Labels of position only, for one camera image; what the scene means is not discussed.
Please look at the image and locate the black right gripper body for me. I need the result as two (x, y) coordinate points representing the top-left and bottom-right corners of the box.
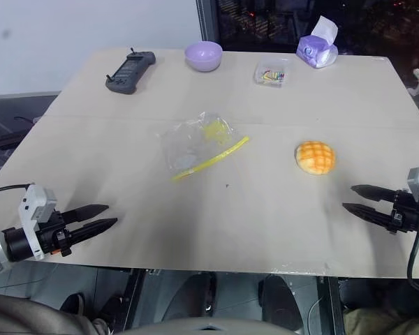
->
(387, 190), (419, 235)

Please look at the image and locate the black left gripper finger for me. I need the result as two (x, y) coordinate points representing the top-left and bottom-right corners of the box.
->
(61, 204), (110, 226)
(68, 217), (119, 246)

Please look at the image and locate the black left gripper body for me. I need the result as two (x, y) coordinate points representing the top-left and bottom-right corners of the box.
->
(37, 210), (75, 258)

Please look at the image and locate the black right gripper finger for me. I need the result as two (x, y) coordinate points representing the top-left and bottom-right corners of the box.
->
(350, 184), (397, 204)
(341, 202), (395, 228)

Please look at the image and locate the round golden pineapple bun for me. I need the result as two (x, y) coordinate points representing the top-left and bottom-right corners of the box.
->
(295, 140), (337, 174)

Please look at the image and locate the clear yellow-zip plastic bag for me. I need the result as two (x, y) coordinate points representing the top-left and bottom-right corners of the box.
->
(156, 111), (251, 183)

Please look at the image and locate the plain black shoe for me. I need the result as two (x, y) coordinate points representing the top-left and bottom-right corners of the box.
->
(60, 292), (87, 315)

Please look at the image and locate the olive trouser leg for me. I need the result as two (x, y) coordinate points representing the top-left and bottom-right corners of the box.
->
(341, 306), (419, 335)

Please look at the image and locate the dark rounded shape under table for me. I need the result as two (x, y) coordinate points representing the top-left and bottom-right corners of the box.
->
(260, 274), (314, 329)
(175, 271), (218, 322)

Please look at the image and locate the black handheld remote controller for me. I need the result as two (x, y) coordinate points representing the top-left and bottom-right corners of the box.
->
(105, 47), (157, 96)

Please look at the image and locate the purple tissue pack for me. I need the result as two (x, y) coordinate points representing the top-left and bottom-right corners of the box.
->
(295, 15), (339, 70)

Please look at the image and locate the clear box of coloured clips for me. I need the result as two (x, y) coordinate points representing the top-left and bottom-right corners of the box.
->
(253, 58), (294, 89)

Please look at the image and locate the grey robot torso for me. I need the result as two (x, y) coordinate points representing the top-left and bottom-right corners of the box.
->
(118, 315), (339, 335)

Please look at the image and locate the purple plastic bowl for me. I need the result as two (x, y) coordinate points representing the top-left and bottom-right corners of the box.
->
(184, 41), (223, 73)

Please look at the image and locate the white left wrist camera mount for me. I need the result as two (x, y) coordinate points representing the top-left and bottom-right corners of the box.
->
(17, 184), (59, 261)

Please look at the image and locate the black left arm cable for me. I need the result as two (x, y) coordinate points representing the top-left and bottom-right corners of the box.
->
(0, 183), (33, 197)

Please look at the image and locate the grey window frame post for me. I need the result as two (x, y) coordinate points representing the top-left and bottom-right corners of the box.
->
(196, 0), (221, 47)

